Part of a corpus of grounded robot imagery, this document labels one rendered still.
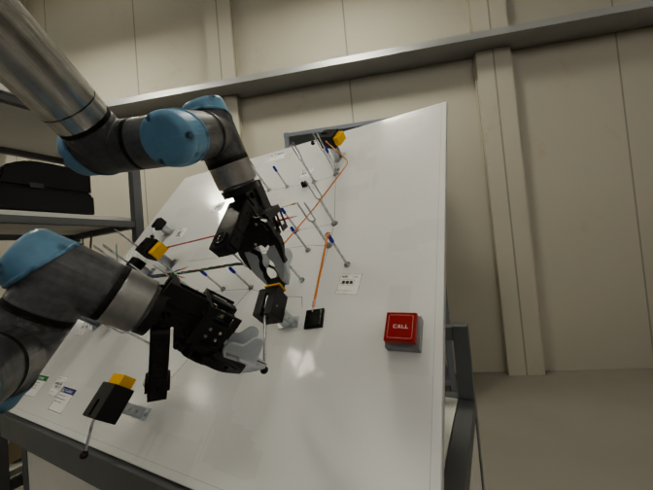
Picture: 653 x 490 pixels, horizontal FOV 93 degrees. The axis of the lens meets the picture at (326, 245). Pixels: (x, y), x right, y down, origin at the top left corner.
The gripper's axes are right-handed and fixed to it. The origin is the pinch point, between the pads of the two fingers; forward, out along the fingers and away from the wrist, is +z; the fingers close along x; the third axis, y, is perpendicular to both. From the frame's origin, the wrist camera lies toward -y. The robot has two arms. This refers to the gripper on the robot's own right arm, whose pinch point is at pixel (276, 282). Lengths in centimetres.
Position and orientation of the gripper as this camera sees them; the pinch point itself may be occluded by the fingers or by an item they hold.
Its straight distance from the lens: 63.6
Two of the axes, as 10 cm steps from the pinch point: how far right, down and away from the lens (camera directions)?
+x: -9.0, 2.1, 3.7
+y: 2.6, -4.2, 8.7
